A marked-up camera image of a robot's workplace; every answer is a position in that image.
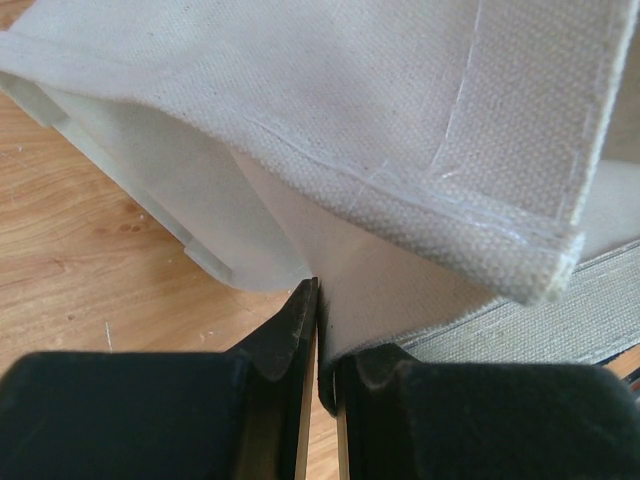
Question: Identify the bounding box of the cream canvas tote bag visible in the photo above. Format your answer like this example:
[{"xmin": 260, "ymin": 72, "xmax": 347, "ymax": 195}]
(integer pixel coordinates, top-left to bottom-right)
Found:
[{"xmin": 0, "ymin": 0, "xmax": 640, "ymax": 416}]

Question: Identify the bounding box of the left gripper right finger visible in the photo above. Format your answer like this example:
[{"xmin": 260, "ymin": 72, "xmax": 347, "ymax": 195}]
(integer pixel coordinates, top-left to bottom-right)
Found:
[{"xmin": 335, "ymin": 344, "xmax": 416, "ymax": 480}]

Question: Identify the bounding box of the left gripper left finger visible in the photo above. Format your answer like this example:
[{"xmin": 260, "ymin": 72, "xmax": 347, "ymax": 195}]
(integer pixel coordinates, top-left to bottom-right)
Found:
[{"xmin": 234, "ymin": 278, "xmax": 318, "ymax": 479}]

